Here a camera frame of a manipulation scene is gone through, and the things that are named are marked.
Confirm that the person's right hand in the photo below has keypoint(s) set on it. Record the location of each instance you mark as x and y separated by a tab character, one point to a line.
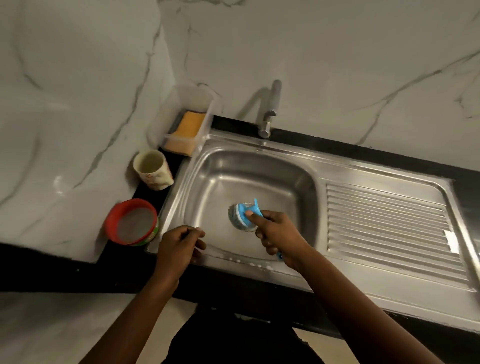
283	238

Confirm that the person's left hand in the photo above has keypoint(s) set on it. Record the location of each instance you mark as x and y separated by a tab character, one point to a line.
178	249

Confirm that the blue brush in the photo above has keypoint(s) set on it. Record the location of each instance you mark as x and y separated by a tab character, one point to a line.
240	217

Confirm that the stainless steel sink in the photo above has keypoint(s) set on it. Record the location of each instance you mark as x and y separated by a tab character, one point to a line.
225	172

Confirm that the orange sponge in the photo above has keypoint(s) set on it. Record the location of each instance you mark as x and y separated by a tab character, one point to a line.
191	125

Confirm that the person's left forearm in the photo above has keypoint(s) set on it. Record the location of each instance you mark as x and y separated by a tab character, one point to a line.
127	326

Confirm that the person's right forearm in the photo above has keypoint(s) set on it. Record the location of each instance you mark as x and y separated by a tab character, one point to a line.
356	311

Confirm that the person's black clothing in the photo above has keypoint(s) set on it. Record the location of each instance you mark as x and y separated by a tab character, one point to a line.
232	341

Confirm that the cream floral mug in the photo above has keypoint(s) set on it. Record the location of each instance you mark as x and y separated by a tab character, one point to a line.
157	180

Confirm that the red round soap tub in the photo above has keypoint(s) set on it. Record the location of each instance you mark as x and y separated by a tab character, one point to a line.
110	221

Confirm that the chrome faucet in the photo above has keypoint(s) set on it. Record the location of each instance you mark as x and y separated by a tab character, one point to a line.
275	93

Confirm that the clear plastic container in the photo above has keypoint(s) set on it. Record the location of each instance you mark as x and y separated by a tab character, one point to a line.
195	98

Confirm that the grey metal appliance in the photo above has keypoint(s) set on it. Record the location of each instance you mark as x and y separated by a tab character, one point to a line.
45	330

